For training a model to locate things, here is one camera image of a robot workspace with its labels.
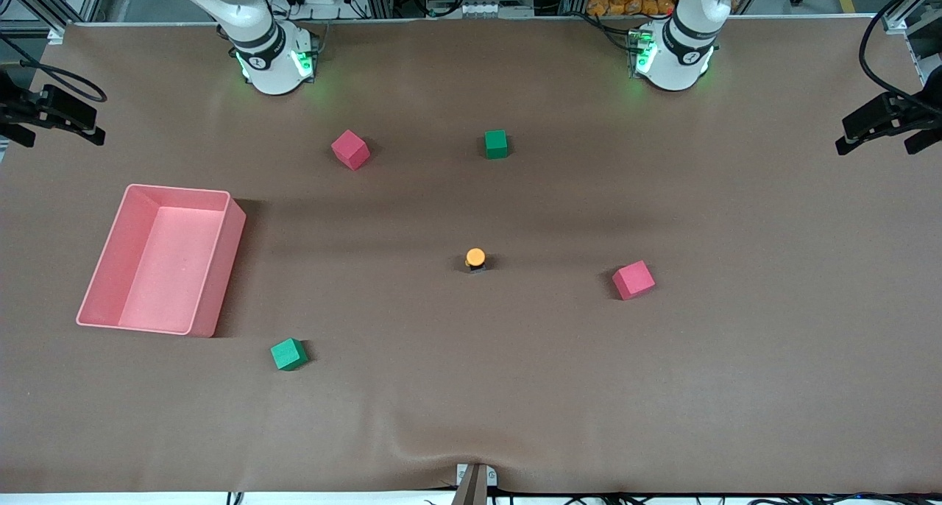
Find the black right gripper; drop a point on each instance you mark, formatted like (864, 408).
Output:
(45, 104)

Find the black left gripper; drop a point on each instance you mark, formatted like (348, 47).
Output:
(893, 112)

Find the orange mushroom push button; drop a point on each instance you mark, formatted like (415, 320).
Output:
(476, 257)

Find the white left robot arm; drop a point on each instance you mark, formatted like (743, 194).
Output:
(673, 71)

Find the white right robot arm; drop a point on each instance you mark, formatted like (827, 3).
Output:
(268, 74)

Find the pink plastic bin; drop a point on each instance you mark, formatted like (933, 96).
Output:
(162, 291)

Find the pink foam cube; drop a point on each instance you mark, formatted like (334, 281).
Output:
(633, 280)
(350, 149)

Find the green foam cube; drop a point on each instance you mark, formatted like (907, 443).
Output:
(288, 355)
(496, 144)

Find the white terminal block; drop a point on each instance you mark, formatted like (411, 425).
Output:
(493, 9)

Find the brown table mat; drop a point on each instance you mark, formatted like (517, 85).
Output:
(471, 387)

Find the aluminium frame rail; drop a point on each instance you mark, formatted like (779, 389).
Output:
(51, 19)
(901, 20)

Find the metal clamp bracket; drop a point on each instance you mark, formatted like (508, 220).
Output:
(475, 483)

